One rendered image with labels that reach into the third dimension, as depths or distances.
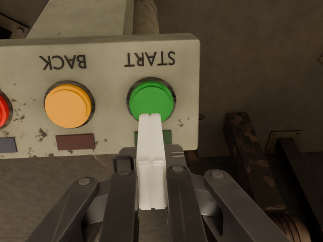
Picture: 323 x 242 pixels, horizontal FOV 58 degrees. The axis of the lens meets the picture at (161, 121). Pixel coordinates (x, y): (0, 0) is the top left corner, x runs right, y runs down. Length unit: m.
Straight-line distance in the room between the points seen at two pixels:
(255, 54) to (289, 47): 0.11
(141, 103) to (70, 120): 0.07
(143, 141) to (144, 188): 0.03
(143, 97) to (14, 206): 1.45
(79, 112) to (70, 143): 0.04
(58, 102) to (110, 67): 0.05
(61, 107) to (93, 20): 0.12
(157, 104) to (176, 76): 0.03
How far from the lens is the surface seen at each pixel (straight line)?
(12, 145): 0.31
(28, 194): 1.56
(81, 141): 0.29
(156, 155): 0.15
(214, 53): 0.96
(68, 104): 0.27
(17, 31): 0.95
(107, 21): 0.34
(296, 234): 0.86
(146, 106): 0.26
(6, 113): 0.30
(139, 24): 0.66
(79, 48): 0.27
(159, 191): 0.16
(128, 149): 0.18
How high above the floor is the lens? 0.81
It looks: 47 degrees down
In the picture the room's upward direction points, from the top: 176 degrees clockwise
